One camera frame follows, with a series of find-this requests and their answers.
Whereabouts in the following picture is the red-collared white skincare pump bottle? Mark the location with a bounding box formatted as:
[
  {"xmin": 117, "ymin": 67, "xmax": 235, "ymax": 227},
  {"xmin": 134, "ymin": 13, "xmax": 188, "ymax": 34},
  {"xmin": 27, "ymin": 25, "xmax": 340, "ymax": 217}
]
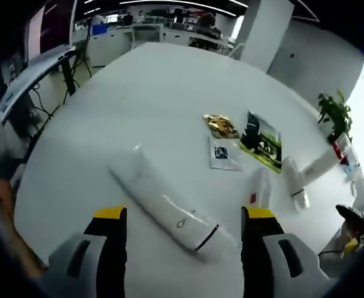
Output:
[{"xmin": 301, "ymin": 133, "xmax": 358, "ymax": 184}]

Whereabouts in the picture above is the potted green plant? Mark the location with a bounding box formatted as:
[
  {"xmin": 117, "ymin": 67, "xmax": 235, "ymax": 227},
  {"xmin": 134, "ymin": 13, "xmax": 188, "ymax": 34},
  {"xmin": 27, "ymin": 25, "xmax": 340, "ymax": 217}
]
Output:
[{"xmin": 317, "ymin": 90, "xmax": 353, "ymax": 142}]

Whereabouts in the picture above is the row of white office desks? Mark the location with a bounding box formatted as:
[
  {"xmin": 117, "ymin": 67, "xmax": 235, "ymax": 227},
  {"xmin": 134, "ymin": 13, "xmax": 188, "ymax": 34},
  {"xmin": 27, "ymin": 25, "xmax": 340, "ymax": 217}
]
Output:
[{"xmin": 76, "ymin": 18, "xmax": 232, "ymax": 52}]

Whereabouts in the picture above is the small white skincare bottle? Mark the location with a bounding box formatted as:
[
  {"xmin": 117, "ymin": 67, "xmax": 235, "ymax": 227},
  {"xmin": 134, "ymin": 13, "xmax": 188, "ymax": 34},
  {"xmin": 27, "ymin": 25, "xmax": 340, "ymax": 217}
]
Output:
[{"xmin": 245, "ymin": 168, "xmax": 273, "ymax": 208}]

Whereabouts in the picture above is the open silver laptop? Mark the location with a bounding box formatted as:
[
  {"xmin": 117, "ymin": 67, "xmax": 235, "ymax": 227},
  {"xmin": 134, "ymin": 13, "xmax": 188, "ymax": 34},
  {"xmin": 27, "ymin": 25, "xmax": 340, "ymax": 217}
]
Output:
[{"xmin": 0, "ymin": 0, "xmax": 78, "ymax": 125}]

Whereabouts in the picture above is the small clear bottle red label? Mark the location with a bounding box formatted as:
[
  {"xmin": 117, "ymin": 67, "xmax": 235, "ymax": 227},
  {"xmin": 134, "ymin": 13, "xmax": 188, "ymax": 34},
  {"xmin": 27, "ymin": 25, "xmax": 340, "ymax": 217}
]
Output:
[{"xmin": 282, "ymin": 156, "xmax": 310, "ymax": 212}]

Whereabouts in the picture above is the green and blue skincare sachet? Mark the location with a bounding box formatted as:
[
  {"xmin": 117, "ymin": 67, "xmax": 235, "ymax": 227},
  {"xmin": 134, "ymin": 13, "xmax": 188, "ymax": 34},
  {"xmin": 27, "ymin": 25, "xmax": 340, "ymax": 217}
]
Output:
[{"xmin": 238, "ymin": 109, "xmax": 283, "ymax": 173}]

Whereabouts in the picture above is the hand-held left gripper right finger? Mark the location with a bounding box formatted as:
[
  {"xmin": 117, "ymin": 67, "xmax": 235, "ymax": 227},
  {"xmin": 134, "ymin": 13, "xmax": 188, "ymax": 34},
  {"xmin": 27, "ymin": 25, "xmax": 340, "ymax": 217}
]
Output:
[{"xmin": 240, "ymin": 206, "xmax": 332, "ymax": 298}]

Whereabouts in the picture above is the white skincare sachet blue square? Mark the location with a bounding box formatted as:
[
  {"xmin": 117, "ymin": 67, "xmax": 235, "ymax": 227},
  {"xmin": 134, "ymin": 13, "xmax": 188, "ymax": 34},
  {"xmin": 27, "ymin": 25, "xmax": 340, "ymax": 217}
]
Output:
[{"xmin": 207, "ymin": 136, "xmax": 243, "ymax": 172}]

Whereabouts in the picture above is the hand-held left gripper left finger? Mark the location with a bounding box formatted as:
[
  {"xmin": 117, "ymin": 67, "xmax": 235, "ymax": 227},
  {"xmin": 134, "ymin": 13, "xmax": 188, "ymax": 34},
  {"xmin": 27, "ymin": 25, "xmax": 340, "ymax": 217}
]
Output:
[{"xmin": 47, "ymin": 204, "xmax": 129, "ymax": 298}]

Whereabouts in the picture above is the tan brown object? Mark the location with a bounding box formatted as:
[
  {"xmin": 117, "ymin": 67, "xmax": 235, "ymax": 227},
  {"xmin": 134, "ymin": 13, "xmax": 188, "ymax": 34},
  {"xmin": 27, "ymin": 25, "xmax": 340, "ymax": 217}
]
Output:
[{"xmin": 0, "ymin": 178, "xmax": 46, "ymax": 278}]

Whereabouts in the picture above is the large white skincare tube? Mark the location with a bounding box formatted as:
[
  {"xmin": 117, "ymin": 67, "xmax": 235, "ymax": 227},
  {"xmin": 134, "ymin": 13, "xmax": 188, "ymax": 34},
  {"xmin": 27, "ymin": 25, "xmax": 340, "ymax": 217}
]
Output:
[{"xmin": 107, "ymin": 143, "xmax": 234, "ymax": 263}]

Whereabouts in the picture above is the gold foil skincare sachet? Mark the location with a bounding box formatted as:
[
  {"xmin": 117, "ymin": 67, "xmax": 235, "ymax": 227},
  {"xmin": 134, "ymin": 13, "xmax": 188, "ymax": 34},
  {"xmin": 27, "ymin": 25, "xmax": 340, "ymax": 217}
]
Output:
[{"xmin": 203, "ymin": 113, "xmax": 240, "ymax": 140}]

